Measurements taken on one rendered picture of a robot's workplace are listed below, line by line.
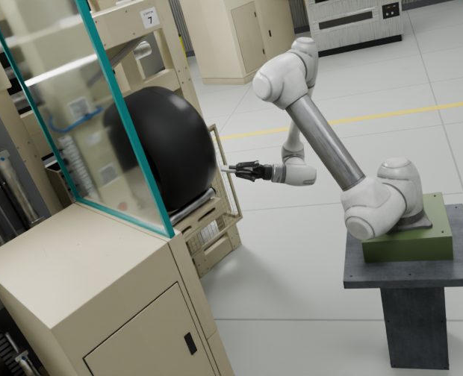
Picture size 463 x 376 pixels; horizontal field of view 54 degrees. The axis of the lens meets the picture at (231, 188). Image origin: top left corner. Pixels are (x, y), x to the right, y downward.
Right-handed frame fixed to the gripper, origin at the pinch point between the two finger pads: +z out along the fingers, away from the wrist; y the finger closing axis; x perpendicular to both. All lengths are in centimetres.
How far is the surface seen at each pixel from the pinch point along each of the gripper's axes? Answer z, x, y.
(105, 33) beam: 60, 41, -37
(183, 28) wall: 54, 776, 378
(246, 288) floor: -25, -1, 107
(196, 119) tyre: 16.4, 4.7, -23.5
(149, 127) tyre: 35.1, -5.0, -25.3
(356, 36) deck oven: -221, 494, 194
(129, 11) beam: 51, 54, -42
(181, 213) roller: 19.7, -17.0, 14.4
